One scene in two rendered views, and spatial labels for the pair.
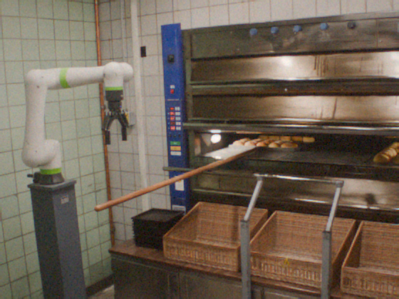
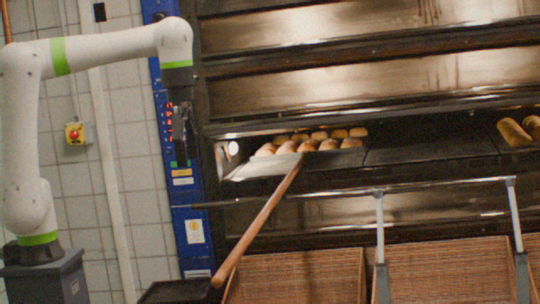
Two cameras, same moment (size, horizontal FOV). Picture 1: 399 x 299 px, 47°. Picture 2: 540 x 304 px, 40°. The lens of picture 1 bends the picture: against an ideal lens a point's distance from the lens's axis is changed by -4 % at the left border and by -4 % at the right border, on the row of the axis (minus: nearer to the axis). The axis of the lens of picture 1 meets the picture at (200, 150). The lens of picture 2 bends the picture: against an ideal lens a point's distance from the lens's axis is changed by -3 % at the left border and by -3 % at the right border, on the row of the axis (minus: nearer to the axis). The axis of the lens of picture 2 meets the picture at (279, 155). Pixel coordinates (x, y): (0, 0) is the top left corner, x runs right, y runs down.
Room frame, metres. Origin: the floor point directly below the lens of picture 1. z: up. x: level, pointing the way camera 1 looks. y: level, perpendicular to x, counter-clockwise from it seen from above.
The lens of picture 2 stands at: (0.34, 0.98, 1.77)
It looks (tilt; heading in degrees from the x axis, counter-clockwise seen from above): 9 degrees down; 338
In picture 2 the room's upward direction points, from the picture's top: 7 degrees counter-clockwise
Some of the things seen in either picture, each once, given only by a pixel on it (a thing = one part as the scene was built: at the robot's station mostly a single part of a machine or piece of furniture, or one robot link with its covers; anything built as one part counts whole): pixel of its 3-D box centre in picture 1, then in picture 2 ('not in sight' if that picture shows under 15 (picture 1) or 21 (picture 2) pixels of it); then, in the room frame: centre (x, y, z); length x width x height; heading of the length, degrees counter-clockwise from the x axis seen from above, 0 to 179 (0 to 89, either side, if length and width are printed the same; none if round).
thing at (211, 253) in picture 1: (216, 233); (294, 301); (3.07, -0.08, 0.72); 0.56 x 0.49 x 0.28; 58
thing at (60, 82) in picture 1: (56, 79); (38, 60); (2.65, 0.78, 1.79); 0.18 x 0.13 x 0.12; 77
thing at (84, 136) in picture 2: (127, 118); (78, 133); (3.75, 0.56, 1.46); 0.10 x 0.07 x 0.10; 57
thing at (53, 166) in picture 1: (48, 156); (31, 210); (2.66, 0.87, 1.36); 0.16 x 0.13 x 0.19; 167
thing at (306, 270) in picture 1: (300, 246); (445, 290); (2.74, -0.59, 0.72); 0.56 x 0.49 x 0.28; 56
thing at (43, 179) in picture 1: (44, 176); (23, 251); (2.70, 0.92, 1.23); 0.26 x 0.15 x 0.06; 61
